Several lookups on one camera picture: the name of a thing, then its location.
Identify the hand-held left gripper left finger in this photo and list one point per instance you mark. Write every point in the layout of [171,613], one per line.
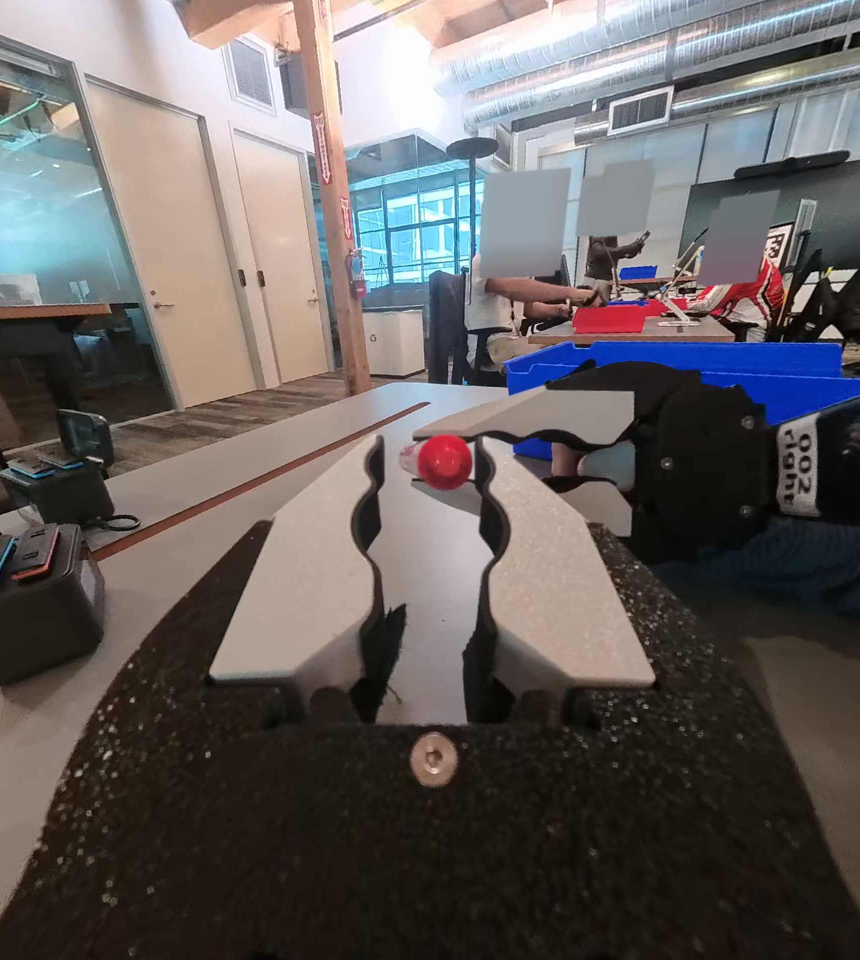
[295,592]

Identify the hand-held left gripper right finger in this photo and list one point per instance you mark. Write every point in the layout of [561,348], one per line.
[565,600]

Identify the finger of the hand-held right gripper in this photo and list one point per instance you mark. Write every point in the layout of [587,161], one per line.
[602,510]
[550,411]

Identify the red and white marker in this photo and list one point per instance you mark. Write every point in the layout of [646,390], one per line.
[445,461]

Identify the large blue storage bin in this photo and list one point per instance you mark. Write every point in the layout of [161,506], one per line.
[774,375]

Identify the person's right forearm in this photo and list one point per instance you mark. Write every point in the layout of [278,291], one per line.
[812,562]

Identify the person's right hand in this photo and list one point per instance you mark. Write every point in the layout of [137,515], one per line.
[566,463]

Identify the wooden work table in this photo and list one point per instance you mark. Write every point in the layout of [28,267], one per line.
[624,337]

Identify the small red parts bin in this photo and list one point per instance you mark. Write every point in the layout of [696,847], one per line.
[617,319]

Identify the black office chair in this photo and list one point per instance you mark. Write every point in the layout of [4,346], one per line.
[448,330]

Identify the small blue parts bin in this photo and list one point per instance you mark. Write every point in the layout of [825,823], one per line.
[637,273]

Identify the white recycling cabinet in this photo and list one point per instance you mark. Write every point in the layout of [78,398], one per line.
[396,345]

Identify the red fire extinguisher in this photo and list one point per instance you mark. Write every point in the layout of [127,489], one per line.
[355,274]

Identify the black battery charger case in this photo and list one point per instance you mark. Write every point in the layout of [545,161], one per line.
[62,487]
[25,622]

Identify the black floor lamp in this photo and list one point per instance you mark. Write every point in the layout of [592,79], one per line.
[472,146]

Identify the white door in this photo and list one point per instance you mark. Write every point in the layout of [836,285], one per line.
[283,262]
[175,262]

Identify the video conference bar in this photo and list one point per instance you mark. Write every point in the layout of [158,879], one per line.
[789,165]

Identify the wooden top office table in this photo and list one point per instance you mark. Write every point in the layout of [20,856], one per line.
[25,315]

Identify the dark wall screen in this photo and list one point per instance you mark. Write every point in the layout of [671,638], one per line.
[834,217]

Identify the wooden support post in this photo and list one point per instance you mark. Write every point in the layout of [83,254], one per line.
[336,225]

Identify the silver ventilation duct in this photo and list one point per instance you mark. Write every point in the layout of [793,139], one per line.
[624,37]
[699,90]

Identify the black wall speaker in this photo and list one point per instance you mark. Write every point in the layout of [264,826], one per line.
[295,86]

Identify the wall air vent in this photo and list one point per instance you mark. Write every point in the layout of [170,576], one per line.
[250,75]

